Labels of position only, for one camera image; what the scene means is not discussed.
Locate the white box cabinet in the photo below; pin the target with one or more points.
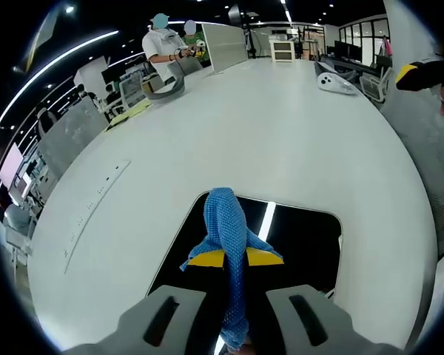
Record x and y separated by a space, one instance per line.
283 51

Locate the pink display screen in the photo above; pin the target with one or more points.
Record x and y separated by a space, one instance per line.
11 166

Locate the white mesh office chair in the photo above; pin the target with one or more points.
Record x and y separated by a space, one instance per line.
129 88
373 87
16 222

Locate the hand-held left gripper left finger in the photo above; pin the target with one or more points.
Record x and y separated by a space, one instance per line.
159 318

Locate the beige desk partition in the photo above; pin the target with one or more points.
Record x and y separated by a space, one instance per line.
223 46

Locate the white handheld device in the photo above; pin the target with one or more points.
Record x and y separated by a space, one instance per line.
331 83

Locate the yellow cloth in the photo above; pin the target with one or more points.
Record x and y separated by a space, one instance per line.
127 115

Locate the white ceiling light strip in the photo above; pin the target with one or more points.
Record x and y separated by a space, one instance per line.
59 55

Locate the white table socket panel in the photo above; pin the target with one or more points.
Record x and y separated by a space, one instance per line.
96 207

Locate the dark curved headband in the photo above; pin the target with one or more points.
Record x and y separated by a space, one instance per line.
170 93

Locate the grey desk partition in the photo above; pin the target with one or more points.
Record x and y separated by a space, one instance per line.
70 140

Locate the blue cleaning cloth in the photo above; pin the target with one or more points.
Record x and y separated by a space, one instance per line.
225 222

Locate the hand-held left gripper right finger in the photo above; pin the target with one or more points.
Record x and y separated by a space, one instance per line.
303 321

